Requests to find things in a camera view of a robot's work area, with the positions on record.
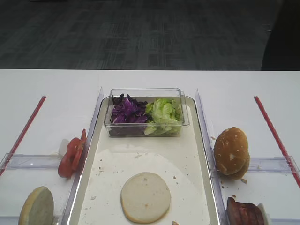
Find bun slice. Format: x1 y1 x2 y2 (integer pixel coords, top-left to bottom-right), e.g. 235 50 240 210
120 172 171 224
18 186 54 225

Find green lettuce pieces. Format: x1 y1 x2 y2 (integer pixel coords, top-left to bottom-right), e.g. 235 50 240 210
144 98 182 136

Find red tomato slices stack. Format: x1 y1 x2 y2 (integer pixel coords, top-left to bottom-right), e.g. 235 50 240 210
58 129 87 178

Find red meat patty stack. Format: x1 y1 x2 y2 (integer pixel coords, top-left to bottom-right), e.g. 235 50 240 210
226 197 264 225

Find white stopper block meat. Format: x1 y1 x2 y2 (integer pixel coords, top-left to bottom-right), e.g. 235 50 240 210
257 203 272 225

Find clear plastic salad box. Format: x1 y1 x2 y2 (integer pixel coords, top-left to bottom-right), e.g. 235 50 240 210
104 88 189 137

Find purple cabbage pieces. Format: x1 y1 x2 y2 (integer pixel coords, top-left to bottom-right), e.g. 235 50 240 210
109 94 148 137

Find white metal tray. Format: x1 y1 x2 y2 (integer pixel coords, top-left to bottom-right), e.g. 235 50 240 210
68 97 220 225

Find top burger bun front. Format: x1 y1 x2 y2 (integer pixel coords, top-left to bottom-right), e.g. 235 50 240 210
213 127 250 176

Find burger bun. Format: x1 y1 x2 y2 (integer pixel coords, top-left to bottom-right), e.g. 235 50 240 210
213 127 250 176
228 157 250 180

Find right red tape strip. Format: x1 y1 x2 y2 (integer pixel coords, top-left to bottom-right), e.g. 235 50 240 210
254 96 300 186

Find red tape strip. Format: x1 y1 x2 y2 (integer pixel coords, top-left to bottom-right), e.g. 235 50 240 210
0 96 46 175
254 96 300 186

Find top burger bun rear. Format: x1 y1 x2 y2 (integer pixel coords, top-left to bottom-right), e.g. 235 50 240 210
228 157 250 180

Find clear holder upper right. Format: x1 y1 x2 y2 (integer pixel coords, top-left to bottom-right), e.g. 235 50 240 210
248 157 300 173

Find clear holder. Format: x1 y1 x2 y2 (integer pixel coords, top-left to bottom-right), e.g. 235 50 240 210
248 157 300 173
0 153 60 170
271 218 300 225

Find clear holder upper left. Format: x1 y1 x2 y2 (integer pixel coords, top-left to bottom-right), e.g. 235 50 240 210
0 153 60 170

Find left red tape strip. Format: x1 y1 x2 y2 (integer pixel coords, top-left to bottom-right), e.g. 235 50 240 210
0 96 46 175

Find clear holder lower right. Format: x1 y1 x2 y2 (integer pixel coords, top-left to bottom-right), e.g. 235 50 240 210
271 218 300 225

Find left long clear rail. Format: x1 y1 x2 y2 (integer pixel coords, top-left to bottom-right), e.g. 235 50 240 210
53 87 104 225

